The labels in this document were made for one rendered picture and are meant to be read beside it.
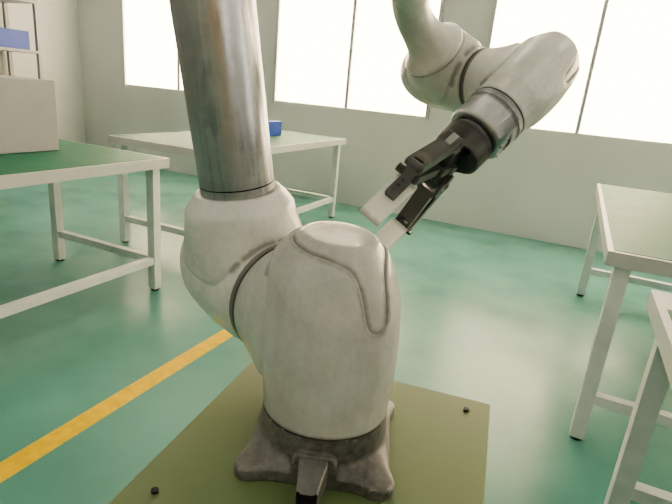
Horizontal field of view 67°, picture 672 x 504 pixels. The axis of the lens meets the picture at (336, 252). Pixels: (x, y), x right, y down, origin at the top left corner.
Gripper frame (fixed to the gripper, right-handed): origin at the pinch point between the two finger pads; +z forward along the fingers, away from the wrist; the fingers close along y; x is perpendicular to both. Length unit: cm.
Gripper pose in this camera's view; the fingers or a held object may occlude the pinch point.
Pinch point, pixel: (373, 233)
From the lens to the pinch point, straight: 69.6
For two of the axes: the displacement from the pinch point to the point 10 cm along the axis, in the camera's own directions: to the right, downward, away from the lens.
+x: -7.0, -6.5, 2.8
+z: -7.1, 6.8, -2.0
